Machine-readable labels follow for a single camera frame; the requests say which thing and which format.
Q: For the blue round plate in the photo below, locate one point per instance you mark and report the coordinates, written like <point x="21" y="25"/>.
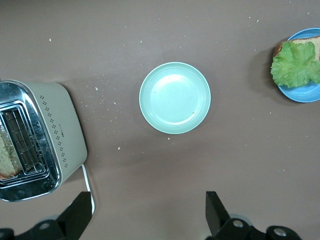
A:
<point x="302" y="93"/>

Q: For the beige chrome toaster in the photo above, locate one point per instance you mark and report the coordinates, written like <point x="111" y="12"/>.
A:
<point x="62" y="120"/>

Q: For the green lettuce leaf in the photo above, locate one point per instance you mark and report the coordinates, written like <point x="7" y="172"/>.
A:
<point x="292" y="65"/>

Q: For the brown bread slice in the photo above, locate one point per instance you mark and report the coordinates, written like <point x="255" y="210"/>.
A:
<point x="6" y="160"/>
<point x="317" y="48"/>

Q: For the pale green round plate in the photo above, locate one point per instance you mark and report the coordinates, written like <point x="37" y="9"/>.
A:
<point x="175" y="100"/>

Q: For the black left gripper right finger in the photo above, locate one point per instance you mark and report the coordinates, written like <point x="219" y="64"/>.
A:
<point x="217" y="217"/>

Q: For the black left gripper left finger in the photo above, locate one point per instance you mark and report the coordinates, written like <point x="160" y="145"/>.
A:
<point x="72" y="220"/>

